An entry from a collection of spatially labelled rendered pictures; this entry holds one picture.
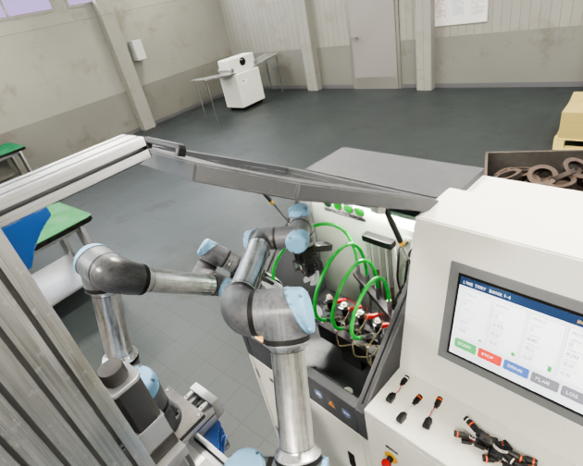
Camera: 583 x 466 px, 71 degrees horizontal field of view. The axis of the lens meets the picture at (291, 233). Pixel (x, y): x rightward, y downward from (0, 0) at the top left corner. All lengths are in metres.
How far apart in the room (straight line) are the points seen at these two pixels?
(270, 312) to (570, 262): 0.74
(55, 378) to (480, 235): 1.07
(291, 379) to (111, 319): 0.67
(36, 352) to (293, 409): 0.56
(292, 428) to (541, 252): 0.76
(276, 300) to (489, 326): 0.67
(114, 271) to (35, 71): 8.42
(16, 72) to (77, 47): 1.27
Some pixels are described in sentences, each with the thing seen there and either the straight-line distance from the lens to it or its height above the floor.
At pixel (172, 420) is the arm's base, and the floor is 1.08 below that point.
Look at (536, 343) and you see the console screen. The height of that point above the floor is 1.29.
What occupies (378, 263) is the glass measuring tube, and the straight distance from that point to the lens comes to 1.82.
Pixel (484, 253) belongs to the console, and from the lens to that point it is 1.27.
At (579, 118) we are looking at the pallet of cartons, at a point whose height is 0.38.
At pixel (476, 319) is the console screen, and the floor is 1.29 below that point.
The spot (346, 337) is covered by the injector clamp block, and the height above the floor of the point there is 0.98.
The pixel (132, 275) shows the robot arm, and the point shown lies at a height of 1.61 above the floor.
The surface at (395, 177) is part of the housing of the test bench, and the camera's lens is 1.72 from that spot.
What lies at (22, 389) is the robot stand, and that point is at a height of 1.75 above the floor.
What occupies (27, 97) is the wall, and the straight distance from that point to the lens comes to 9.47.
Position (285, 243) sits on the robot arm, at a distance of 1.33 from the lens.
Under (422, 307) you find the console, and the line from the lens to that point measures 1.44.
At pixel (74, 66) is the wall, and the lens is 9.81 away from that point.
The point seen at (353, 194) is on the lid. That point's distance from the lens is 1.01.
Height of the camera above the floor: 2.24
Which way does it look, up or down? 31 degrees down
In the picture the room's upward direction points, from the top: 12 degrees counter-clockwise
